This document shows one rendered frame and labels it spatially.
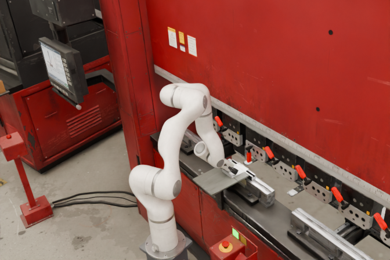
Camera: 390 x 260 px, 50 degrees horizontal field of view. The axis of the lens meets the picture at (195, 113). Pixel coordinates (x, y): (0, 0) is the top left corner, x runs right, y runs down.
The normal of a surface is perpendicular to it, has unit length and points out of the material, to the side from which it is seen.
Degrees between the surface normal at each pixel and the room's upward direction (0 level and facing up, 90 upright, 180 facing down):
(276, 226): 0
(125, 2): 90
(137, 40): 90
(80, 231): 0
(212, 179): 0
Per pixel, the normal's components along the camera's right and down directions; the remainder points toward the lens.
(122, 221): -0.07, -0.87
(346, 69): -0.82, 0.33
